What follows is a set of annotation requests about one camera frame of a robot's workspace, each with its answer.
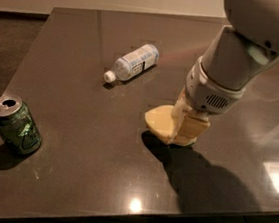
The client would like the clear plastic water bottle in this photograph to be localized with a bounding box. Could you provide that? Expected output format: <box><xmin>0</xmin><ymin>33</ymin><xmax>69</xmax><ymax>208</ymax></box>
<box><xmin>103</xmin><ymin>44</ymin><xmax>159</xmax><ymax>83</ymax></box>

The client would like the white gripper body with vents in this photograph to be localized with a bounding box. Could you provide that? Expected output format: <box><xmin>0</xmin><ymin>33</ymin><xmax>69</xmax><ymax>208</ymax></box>
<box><xmin>184</xmin><ymin>56</ymin><xmax>245</xmax><ymax>115</ymax></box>

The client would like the green aluminium drink can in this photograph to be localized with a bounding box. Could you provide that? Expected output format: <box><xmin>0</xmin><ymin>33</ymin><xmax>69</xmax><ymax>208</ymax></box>
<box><xmin>0</xmin><ymin>94</ymin><xmax>42</xmax><ymax>155</ymax></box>

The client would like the yellow wavy sponge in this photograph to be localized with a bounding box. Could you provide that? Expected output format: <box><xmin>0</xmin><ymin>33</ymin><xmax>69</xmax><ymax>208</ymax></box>
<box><xmin>141</xmin><ymin>102</ymin><xmax>201</xmax><ymax>149</ymax></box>

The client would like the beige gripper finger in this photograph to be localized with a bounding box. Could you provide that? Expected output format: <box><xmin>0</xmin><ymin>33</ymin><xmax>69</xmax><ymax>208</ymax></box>
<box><xmin>172</xmin><ymin>107</ymin><xmax>211</xmax><ymax>146</ymax></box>
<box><xmin>170</xmin><ymin>88</ymin><xmax>189</xmax><ymax>143</ymax></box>

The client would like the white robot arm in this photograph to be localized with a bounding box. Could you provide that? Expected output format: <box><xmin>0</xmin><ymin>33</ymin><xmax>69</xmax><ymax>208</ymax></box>
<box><xmin>167</xmin><ymin>0</ymin><xmax>279</xmax><ymax>146</ymax></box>

